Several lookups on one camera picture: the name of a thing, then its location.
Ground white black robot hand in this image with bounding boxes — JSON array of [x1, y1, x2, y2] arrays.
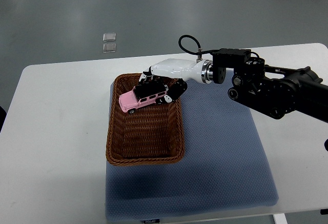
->
[[139, 58, 213, 104]]

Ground pink toy car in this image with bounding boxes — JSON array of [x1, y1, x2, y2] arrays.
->
[[119, 82, 169, 114]]

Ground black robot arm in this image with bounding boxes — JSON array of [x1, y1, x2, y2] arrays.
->
[[211, 48, 327, 122]]

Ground brown wicker basket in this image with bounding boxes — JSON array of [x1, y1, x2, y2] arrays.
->
[[106, 73, 185, 166]]

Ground lower floor outlet plate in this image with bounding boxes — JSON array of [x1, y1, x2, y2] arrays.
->
[[103, 43, 116, 53]]

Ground floor outlet plate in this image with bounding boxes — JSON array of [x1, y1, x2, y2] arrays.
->
[[102, 32, 116, 42], [103, 43, 116, 53]]

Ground upper floor outlet plate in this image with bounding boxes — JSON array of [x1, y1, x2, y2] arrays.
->
[[102, 32, 116, 42]]

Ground blue-grey foam mat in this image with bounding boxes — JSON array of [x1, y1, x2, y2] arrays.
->
[[106, 81, 278, 221]]

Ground black object left edge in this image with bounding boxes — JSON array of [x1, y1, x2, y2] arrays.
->
[[0, 107, 7, 131]]

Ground white table leg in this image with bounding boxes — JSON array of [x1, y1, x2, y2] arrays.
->
[[273, 213, 288, 224]]

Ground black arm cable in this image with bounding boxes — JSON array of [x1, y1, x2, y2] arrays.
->
[[178, 34, 218, 63]]

